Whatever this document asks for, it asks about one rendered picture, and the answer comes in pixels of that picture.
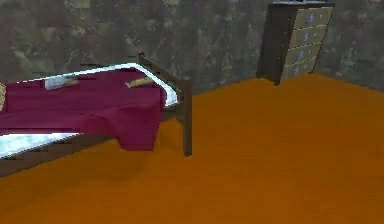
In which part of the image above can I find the pale patterned pillow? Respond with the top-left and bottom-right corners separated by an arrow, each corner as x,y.
0,82 -> 7,112

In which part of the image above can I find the grey flat book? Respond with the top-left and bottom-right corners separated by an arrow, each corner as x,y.
44,75 -> 80,91

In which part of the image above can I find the dark chest of drawers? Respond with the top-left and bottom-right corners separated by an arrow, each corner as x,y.
255,0 -> 336,86

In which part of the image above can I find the tan flat book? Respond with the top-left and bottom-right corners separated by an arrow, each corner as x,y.
125,76 -> 156,89

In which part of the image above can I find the dark wooden bed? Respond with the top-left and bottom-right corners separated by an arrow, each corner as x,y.
0,51 -> 194,179

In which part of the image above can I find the crimson bed blanket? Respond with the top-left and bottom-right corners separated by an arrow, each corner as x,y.
0,68 -> 168,152

